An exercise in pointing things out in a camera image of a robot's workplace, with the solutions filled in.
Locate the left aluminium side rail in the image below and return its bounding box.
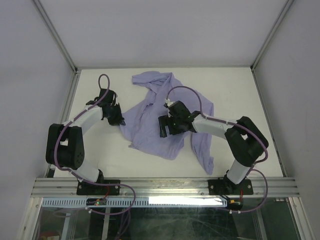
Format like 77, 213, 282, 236
44, 69, 81, 178

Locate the right aluminium corner post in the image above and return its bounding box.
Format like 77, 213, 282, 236
250, 0, 295, 72

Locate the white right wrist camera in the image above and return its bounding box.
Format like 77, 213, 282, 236
163, 98, 175, 109

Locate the left aluminium corner post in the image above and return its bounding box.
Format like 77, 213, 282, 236
31, 0, 78, 72

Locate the aluminium corner post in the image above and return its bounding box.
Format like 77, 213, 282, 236
31, 0, 78, 72
250, 0, 295, 72

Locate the aluminium front frame rail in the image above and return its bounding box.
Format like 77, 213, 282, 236
31, 177, 300, 198

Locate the lilac zip-up jacket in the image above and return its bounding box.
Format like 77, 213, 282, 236
120, 71, 214, 175

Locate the grey slotted cable duct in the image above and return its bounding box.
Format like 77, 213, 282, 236
42, 196, 227, 208

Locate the right aluminium side rail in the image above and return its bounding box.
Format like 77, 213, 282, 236
251, 69, 288, 177

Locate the small black circuit board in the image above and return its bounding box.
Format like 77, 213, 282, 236
86, 198, 108, 206

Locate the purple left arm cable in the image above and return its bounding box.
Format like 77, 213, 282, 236
54, 73, 137, 216

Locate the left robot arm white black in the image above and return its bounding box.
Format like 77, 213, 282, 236
45, 88, 126, 195

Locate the black orange power connector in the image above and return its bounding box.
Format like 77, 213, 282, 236
226, 198, 244, 211

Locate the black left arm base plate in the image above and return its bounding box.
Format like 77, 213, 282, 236
76, 179, 121, 196

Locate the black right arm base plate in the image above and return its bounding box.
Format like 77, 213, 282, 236
207, 178, 254, 196

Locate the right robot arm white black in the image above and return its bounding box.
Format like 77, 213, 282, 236
158, 99, 269, 194

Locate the aluminium side rail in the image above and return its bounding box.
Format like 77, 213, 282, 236
44, 69, 81, 178
251, 69, 288, 177

